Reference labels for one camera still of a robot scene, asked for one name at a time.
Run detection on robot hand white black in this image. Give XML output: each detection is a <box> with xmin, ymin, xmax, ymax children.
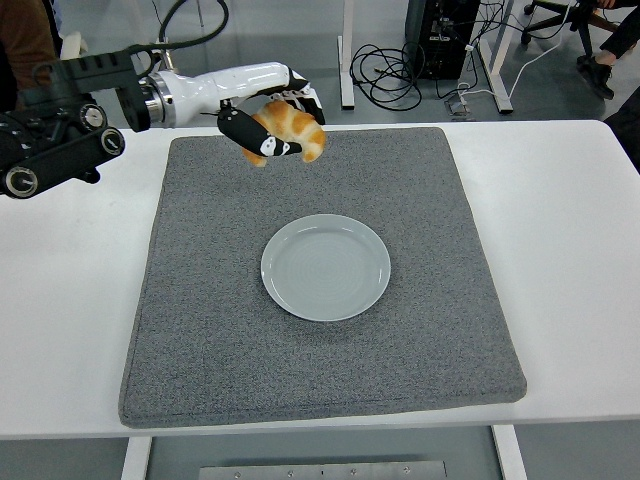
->
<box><xmin>162</xmin><ymin>60</ymin><xmax>327</xmax><ymax>157</ymax></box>

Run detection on croissant bread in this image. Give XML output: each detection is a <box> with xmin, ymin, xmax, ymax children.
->
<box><xmin>241</xmin><ymin>99</ymin><xmax>327</xmax><ymax>168</ymax></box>

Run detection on round grey plate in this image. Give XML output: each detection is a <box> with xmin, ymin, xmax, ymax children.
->
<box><xmin>260</xmin><ymin>213</ymin><xmax>392</xmax><ymax>322</ymax></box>

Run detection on floor socket plate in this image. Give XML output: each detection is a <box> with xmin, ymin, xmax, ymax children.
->
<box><xmin>444</xmin><ymin>94</ymin><xmax>475</xmax><ymax>121</ymax></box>

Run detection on grey metal plate with screws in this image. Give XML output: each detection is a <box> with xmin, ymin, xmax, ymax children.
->
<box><xmin>198</xmin><ymin>460</ymin><xmax>448</xmax><ymax>480</ymax></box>

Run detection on black computer tower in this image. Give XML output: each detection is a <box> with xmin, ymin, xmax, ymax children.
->
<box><xmin>403</xmin><ymin>0</ymin><xmax>481</xmax><ymax>81</ymax></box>

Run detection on person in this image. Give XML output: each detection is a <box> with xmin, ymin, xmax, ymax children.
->
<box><xmin>0</xmin><ymin>0</ymin><xmax>61</xmax><ymax>114</ymax></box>

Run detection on grey felt mat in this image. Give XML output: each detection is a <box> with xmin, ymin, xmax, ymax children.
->
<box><xmin>117</xmin><ymin>126</ymin><xmax>530</xmax><ymax>429</ymax></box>

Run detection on black office chair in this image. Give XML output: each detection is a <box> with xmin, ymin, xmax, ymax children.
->
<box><xmin>521</xmin><ymin>0</ymin><xmax>621</xmax><ymax>61</ymax></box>

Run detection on seated person's legs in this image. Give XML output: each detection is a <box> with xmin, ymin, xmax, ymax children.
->
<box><xmin>577</xmin><ymin>0</ymin><xmax>640</xmax><ymax>100</ymax></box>

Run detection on white table leg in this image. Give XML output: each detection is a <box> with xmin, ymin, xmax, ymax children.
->
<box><xmin>492</xmin><ymin>425</ymin><xmax>529</xmax><ymax>480</ymax></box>
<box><xmin>121</xmin><ymin>435</ymin><xmax>154</xmax><ymax>480</ymax></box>

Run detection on coiled black cable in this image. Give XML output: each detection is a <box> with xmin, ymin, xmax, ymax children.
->
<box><xmin>349</xmin><ymin>42</ymin><xmax>424</xmax><ymax>112</ymax></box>

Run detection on white cable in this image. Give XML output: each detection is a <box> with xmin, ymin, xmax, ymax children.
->
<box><xmin>456</xmin><ymin>0</ymin><xmax>576</xmax><ymax>104</ymax></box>

